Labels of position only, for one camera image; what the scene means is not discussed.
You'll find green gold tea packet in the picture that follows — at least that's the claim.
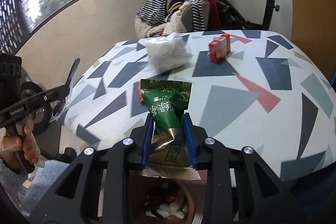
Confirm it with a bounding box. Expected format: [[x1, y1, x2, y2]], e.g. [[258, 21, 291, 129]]
[[137, 79, 201, 181]]

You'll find geometric patterned tablecloth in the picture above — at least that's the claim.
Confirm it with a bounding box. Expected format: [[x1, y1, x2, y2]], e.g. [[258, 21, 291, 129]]
[[59, 31, 335, 181]]

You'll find person's left hand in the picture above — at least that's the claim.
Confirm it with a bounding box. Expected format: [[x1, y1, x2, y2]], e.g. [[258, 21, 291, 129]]
[[1, 118, 41, 169]]

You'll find brown round trash bin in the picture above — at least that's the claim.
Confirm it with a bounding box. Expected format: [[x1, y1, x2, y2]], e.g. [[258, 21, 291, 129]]
[[130, 176, 195, 223]]

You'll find beige fleece garment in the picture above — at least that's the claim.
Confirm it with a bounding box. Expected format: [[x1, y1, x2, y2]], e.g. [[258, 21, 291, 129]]
[[134, 0, 194, 39]]

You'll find tan chair with clothes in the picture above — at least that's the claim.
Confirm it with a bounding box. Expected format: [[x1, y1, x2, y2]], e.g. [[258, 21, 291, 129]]
[[179, 0, 221, 32]]

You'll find red cigarette box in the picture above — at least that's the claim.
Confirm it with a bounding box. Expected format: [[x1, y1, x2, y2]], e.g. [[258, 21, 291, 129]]
[[209, 34, 231, 64]]

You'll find grey fluffy sleeve forearm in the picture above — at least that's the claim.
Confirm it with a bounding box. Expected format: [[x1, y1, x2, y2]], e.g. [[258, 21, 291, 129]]
[[0, 159, 28, 198]]

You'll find striped black white shirt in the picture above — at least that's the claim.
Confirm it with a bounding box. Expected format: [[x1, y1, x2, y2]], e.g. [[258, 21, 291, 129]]
[[137, 0, 208, 32]]

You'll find black scooter wheel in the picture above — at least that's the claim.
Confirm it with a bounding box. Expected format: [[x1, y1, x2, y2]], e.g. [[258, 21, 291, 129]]
[[21, 81, 52, 135]]

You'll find white plastic bag of cotton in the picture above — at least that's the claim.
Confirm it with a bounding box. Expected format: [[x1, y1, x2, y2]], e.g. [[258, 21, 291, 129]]
[[145, 32, 193, 73]]

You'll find small red lighter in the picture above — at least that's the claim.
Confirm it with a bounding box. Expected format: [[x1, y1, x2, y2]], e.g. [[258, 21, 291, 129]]
[[136, 81, 144, 105]]

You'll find small clear black wrapper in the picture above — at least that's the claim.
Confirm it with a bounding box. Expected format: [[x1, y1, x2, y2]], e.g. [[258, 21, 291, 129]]
[[50, 93, 71, 123]]

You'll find wooden panel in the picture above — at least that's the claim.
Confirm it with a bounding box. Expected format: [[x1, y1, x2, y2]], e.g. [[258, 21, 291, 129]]
[[291, 0, 335, 79]]

